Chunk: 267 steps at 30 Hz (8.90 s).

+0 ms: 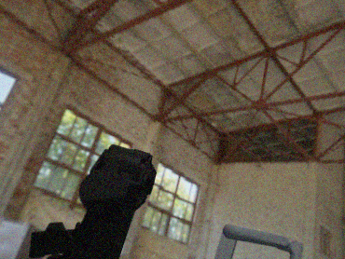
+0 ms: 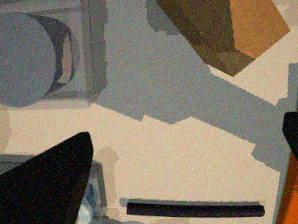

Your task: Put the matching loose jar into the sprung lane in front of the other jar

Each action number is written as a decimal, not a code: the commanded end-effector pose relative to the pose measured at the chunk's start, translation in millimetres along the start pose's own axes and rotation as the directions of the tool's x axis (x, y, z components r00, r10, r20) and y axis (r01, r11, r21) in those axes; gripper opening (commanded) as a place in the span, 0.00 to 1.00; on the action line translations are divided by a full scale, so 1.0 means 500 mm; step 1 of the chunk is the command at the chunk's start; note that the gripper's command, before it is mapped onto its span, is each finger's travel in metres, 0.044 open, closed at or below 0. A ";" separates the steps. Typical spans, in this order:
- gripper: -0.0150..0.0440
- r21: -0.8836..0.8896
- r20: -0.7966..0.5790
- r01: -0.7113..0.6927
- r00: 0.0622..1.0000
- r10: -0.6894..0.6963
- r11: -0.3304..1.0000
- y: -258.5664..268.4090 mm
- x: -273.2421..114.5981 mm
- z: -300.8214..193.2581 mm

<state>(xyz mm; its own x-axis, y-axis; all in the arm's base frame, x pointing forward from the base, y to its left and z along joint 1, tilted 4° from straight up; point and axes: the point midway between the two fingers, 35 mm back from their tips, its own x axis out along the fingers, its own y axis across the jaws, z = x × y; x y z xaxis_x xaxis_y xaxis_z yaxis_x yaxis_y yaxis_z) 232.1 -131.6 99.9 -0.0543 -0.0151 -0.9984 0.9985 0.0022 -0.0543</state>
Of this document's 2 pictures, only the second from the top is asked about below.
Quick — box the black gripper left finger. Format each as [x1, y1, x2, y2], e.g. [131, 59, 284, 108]
[0, 132, 93, 224]

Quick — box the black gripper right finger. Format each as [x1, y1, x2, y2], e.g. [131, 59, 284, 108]
[282, 112, 298, 160]

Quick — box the black flat bar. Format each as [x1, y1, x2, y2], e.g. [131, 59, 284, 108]
[126, 202, 265, 218]

